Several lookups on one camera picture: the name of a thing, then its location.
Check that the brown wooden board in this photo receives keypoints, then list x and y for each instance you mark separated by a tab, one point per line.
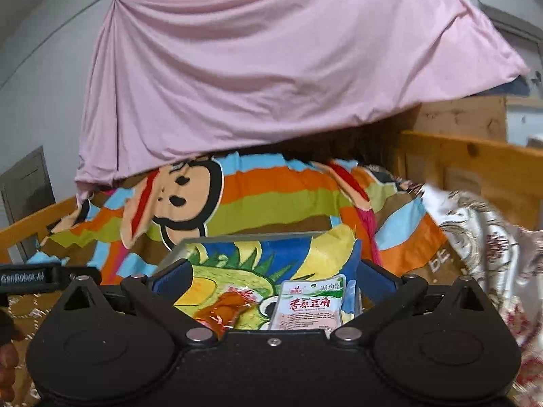
462	118

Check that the striped monkey printed blanket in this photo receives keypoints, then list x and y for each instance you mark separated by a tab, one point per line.
263	203

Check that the person's left hand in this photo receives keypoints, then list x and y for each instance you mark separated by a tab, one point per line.
6	364

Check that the white floral blanket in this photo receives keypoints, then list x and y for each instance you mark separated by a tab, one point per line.
500	254

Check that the metal tray with colourful print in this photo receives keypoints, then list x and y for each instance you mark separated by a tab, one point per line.
254	258

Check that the white air conditioner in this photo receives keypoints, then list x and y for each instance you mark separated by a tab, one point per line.
496	4

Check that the pink hanging bed sheet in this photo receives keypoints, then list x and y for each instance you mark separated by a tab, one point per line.
254	72

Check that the magenta cloth strip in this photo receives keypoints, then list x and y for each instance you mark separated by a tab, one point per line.
368	229

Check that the wooden bed frame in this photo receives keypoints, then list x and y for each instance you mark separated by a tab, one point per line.
475	157

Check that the white green snack packet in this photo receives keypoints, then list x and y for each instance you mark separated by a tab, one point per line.
305	305

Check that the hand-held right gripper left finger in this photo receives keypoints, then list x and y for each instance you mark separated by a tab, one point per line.
169	280

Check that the grey wall panel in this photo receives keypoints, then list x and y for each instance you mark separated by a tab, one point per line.
27	195

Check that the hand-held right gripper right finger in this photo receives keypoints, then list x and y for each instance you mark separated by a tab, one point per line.
378	279

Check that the orange red snack packet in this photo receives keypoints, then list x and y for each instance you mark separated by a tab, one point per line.
225	310

